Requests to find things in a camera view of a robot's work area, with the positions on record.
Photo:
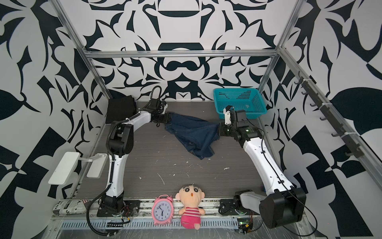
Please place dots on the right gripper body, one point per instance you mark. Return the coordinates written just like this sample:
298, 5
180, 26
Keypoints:
228, 130

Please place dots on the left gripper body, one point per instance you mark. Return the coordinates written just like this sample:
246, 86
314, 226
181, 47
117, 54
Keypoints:
163, 118

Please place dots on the denim garment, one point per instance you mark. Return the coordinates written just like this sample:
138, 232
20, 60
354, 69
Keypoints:
196, 135

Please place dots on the black garment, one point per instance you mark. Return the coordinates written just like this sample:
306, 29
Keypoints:
120, 109

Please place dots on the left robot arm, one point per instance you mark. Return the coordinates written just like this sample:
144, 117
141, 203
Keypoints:
120, 143

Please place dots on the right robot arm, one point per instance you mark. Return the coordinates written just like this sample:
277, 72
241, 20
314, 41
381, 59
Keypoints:
283, 203

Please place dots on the teal plastic basket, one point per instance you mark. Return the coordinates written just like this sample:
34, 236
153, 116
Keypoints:
247, 99

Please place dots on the plush doll pink shirt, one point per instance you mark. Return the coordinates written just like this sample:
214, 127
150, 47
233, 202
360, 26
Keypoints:
191, 196

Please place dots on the pink alarm clock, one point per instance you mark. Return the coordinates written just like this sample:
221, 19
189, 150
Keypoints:
163, 210

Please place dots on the small circuit board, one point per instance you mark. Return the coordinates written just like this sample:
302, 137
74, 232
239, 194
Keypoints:
245, 225

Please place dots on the folded newspaper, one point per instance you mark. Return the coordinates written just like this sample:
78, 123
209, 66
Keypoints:
71, 207

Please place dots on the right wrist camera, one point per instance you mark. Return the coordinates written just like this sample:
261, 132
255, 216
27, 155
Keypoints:
227, 114

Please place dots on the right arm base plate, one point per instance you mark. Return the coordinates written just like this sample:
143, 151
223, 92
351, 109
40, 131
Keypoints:
238, 207

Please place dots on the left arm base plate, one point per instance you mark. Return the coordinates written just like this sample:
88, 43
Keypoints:
127, 208

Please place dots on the grey wall hook rail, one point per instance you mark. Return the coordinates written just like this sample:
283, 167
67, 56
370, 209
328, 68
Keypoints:
331, 115

